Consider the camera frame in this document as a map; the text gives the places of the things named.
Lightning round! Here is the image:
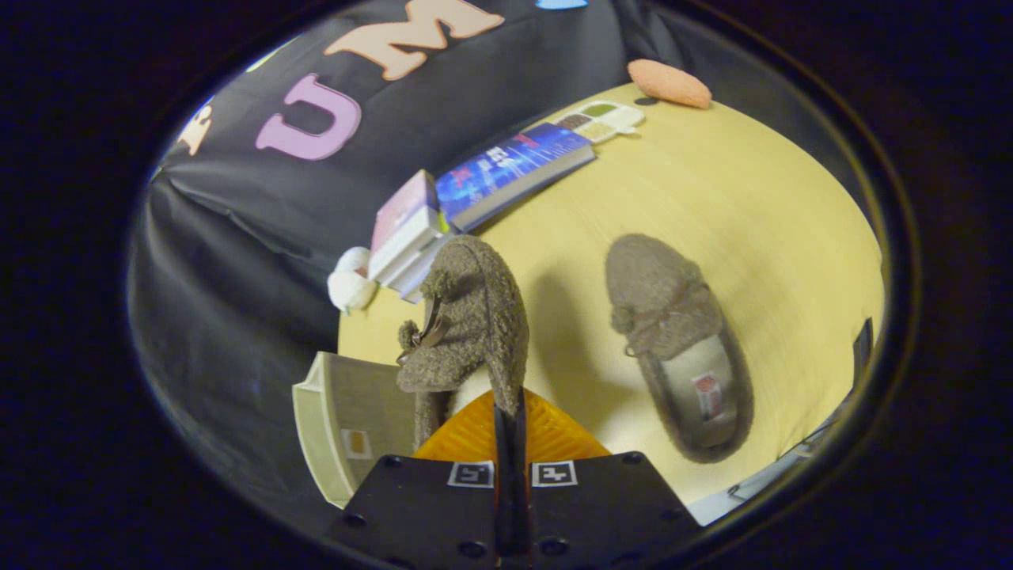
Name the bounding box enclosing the orange oval pad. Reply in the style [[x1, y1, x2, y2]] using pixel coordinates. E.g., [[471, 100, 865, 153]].
[[627, 59, 714, 110]]

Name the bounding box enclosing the white compartment palette tray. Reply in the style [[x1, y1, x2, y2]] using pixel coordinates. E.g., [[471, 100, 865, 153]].
[[553, 101, 647, 146]]

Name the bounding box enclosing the dark blue cover book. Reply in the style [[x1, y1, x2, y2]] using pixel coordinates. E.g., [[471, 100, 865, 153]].
[[434, 122, 598, 234]]

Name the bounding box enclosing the pink cover book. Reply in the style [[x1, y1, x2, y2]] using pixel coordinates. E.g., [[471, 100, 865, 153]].
[[370, 169, 442, 278]]

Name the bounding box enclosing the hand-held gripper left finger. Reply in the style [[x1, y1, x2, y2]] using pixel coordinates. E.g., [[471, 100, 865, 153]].
[[327, 388, 513, 570]]

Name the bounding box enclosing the light blue book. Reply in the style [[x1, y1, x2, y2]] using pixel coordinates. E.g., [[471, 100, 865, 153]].
[[396, 237, 457, 305]]

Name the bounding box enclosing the thin white book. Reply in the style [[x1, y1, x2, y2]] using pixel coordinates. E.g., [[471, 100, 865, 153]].
[[378, 230, 452, 290]]

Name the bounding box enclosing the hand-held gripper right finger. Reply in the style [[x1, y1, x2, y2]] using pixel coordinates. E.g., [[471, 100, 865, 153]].
[[512, 388, 704, 570]]

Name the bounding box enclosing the white plush ball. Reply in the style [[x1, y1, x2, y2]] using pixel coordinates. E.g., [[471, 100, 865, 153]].
[[327, 246, 380, 314]]

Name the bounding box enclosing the black cable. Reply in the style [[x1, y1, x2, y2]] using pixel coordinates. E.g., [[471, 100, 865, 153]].
[[780, 418, 844, 462]]

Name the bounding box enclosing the black backdrop cloth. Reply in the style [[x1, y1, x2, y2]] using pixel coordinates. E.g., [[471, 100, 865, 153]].
[[127, 0, 800, 525]]

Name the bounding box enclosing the cream fabric storage box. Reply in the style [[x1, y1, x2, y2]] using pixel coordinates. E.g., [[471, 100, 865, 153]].
[[292, 351, 419, 509]]

